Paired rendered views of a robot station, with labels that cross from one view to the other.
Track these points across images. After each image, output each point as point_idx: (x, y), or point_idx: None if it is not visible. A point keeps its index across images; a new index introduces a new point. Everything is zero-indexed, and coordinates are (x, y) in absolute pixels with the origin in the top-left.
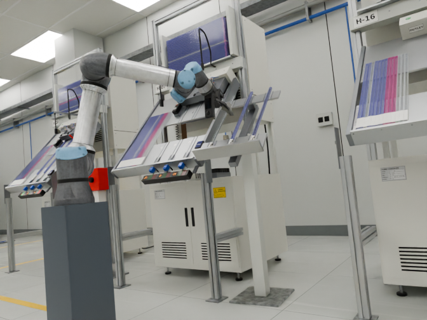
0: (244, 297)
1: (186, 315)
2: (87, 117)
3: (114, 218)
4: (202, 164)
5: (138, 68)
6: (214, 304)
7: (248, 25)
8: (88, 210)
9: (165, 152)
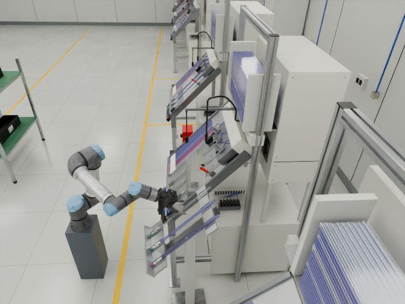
0: (181, 298)
1: (145, 283)
2: None
3: None
4: None
5: (86, 187)
6: (166, 286)
7: (300, 81)
8: (78, 236)
9: (178, 180)
